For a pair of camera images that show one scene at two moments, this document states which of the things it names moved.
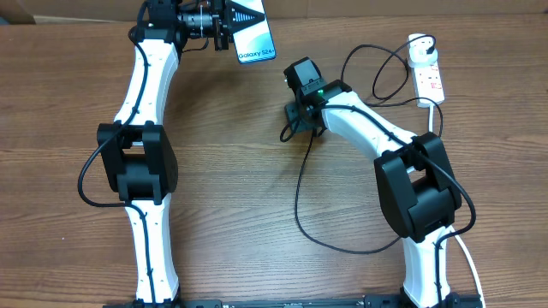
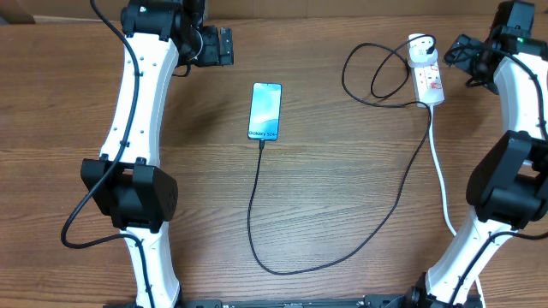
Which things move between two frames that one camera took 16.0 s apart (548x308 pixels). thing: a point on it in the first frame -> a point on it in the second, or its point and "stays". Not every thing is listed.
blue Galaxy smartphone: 254,43 -> 265,116
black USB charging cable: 305,228 -> 432,50
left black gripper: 231,17 -> 213,55
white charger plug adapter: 418,56 stays
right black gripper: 294,114 -> 462,61
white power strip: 428,82 stays
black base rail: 365,302 stays
